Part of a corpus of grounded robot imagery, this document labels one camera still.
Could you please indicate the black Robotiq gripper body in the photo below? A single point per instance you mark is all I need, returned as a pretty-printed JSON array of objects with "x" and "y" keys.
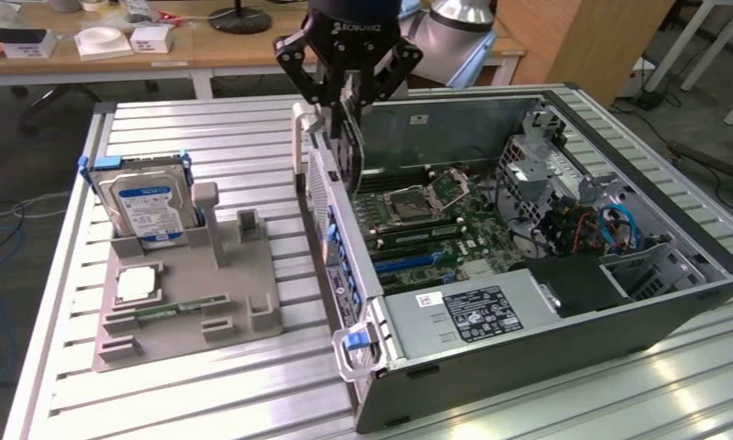
[{"x": 354, "y": 27}]

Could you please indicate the black graphics card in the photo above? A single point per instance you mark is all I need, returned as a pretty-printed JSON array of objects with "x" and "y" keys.
[{"x": 353, "y": 151}]

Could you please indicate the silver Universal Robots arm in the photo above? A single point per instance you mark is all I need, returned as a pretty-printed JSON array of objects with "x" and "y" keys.
[{"x": 458, "y": 27}]

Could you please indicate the wooden desk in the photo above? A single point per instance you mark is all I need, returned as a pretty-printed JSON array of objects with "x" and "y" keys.
[{"x": 238, "y": 50}]

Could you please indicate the black round monitor stand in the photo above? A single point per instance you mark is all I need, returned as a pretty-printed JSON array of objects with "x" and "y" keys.
[{"x": 241, "y": 20}]

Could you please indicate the small white labelled box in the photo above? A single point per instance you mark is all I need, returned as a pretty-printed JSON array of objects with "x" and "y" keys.
[{"x": 150, "y": 40}]

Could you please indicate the open metal socket cover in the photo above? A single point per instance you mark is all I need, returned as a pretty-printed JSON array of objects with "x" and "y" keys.
[{"x": 450, "y": 187}]

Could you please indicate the wooden cabinet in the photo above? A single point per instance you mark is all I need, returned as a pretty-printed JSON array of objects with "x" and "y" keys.
[{"x": 586, "y": 46}]

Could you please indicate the CPU socket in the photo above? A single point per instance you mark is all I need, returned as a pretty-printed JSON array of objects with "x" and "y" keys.
[{"x": 410, "y": 206}]

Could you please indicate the white moulded tray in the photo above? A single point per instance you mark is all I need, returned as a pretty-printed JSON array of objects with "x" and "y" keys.
[{"x": 102, "y": 43}]

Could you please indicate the perforated metal drive cage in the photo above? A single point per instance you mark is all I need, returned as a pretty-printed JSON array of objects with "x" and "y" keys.
[{"x": 532, "y": 179}]

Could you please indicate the installed black RAM stick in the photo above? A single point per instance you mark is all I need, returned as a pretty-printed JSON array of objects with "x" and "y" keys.
[{"x": 418, "y": 236}]

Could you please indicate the hard disk with blue caddy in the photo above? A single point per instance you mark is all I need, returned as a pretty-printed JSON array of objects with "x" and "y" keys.
[{"x": 146, "y": 206}]

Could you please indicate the black chair base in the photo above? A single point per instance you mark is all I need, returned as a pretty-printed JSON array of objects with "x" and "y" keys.
[{"x": 54, "y": 98}]

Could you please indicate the blue expansion slot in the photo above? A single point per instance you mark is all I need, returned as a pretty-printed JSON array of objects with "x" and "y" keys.
[{"x": 402, "y": 264}]

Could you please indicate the white box with dark lid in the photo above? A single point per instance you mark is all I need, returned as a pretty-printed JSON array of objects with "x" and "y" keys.
[{"x": 29, "y": 45}]

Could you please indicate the silver CPU chip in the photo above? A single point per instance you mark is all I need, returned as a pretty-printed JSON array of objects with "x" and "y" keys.
[{"x": 137, "y": 284}]

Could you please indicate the grey power supply unit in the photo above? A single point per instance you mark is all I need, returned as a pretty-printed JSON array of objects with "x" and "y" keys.
[{"x": 421, "y": 325}]

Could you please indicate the green RAM stick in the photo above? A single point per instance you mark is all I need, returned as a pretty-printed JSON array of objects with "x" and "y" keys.
[{"x": 156, "y": 315}]

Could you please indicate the grey disk bay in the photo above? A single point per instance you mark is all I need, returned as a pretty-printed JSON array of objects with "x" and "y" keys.
[{"x": 648, "y": 270}]

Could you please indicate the grey parts rack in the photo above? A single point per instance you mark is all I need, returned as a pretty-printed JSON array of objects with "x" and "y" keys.
[{"x": 182, "y": 330}]

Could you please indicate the blue case latch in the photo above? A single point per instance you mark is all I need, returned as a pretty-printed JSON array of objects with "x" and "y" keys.
[{"x": 354, "y": 342}]

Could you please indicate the open black PC case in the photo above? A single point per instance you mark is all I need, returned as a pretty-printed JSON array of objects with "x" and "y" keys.
[{"x": 525, "y": 348}]

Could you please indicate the white table frame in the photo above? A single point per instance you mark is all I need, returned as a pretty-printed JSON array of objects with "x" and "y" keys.
[{"x": 708, "y": 46}]

